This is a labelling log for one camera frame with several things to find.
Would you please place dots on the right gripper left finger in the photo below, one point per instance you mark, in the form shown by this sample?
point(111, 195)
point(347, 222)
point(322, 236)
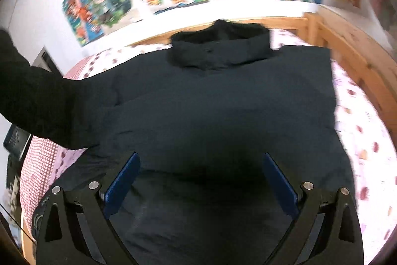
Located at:
point(74, 220)

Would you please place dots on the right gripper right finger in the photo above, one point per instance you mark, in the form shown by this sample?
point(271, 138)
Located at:
point(339, 239)

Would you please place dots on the black puffer jacket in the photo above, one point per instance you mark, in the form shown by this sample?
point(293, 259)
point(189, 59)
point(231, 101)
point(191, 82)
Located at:
point(201, 115)

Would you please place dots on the orange-haired girl lower drawing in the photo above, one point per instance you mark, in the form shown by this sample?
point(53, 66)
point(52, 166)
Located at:
point(82, 20)

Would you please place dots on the wooden bed frame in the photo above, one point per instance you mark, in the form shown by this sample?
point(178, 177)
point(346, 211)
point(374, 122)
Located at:
point(364, 59)

